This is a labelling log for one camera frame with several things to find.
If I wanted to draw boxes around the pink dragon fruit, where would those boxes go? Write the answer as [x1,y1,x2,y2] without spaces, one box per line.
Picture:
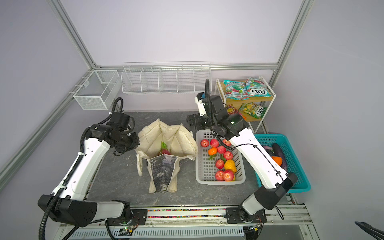
[159,142,171,155]

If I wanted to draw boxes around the cream canvas grocery bag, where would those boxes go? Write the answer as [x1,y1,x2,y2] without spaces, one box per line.
[135,119,198,194]

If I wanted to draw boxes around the yellow pear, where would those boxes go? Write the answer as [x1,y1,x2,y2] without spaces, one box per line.
[224,160,237,174]

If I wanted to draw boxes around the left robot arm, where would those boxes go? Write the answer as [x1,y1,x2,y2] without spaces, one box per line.
[38,97,139,240]

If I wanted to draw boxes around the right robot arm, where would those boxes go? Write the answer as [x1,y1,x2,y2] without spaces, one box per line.
[187,79,298,223]

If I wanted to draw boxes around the orange Fox's candy bag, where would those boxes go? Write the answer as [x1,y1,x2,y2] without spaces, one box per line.
[226,105,246,120]

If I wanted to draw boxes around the pink green candy bag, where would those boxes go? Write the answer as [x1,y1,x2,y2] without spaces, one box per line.
[224,80,249,101]

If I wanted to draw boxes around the green Fox's candy bag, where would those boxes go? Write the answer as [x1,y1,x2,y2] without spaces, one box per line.
[239,103,268,119]

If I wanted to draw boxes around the teal Fox's candy bag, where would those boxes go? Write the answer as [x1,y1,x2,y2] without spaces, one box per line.
[246,78,272,98]

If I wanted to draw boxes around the orange tangerine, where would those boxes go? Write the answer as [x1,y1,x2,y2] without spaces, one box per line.
[208,147,218,156]

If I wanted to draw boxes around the white plastic fruit basket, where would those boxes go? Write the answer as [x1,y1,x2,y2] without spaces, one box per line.
[196,130,246,185]

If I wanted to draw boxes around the red apple small middle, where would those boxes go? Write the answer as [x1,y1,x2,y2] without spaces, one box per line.
[215,159,225,170]

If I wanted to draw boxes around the purple eggplant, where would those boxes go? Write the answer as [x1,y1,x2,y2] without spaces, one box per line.
[272,143,288,172]

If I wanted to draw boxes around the teal plastic vegetable basket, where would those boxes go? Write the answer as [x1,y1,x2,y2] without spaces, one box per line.
[255,134,311,193]

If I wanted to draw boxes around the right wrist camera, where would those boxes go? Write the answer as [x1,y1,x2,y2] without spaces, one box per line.
[195,92,207,117]

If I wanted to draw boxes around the long white wire wall basket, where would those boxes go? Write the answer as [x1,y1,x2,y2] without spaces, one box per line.
[121,62,212,94]

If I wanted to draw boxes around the small white mesh wall basket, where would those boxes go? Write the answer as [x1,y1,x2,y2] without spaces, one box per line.
[74,70,122,111]

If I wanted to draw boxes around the white wire two-tier shelf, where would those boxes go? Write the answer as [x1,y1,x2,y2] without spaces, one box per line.
[214,76,276,134]

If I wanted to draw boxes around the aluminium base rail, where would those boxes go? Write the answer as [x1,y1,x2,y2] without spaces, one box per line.
[70,205,319,240]

